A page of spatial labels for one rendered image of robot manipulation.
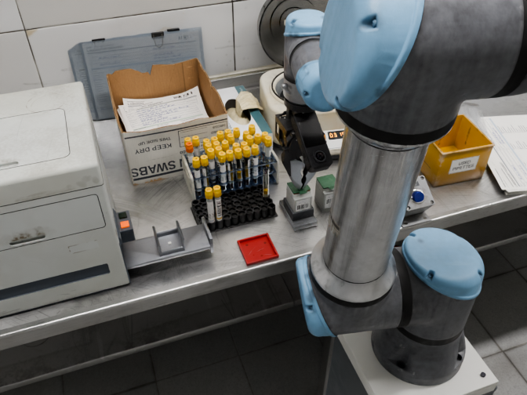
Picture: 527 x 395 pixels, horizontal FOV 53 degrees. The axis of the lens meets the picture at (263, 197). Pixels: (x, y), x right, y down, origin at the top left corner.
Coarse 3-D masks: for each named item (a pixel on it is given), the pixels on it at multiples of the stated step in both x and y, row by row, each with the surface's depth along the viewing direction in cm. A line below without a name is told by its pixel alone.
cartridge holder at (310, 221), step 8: (280, 200) 118; (288, 208) 114; (312, 208) 113; (288, 216) 114; (296, 216) 112; (304, 216) 113; (312, 216) 114; (296, 224) 112; (304, 224) 112; (312, 224) 113
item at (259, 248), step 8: (240, 240) 110; (248, 240) 110; (256, 240) 110; (264, 240) 110; (240, 248) 108; (248, 248) 109; (256, 248) 109; (264, 248) 109; (272, 248) 109; (248, 256) 107; (256, 256) 107; (264, 256) 107; (272, 256) 106; (248, 264) 105
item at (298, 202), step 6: (288, 186) 112; (288, 192) 113; (288, 198) 114; (294, 198) 110; (300, 198) 110; (306, 198) 110; (294, 204) 110; (300, 204) 111; (306, 204) 112; (294, 210) 112; (300, 210) 112
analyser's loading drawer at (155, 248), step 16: (176, 224) 104; (144, 240) 105; (160, 240) 105; (176, 240) 105; (192, 240) 105; (208, 240) 105; (128, 256) 102; (144, 256) 102; (160, 256) 102; (176, 256) 103
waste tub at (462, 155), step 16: (464, 128) 128; (432, 144) 120; (448, 144) 134; (464, 144) 130; (480, 144) 124; (432, 160) 121; (448, 160) 118; (464, 160) 120; (480, 160) 121; (432, 176) 123; (448, 176) 122; (464, 176) 124; (480, 176) 125
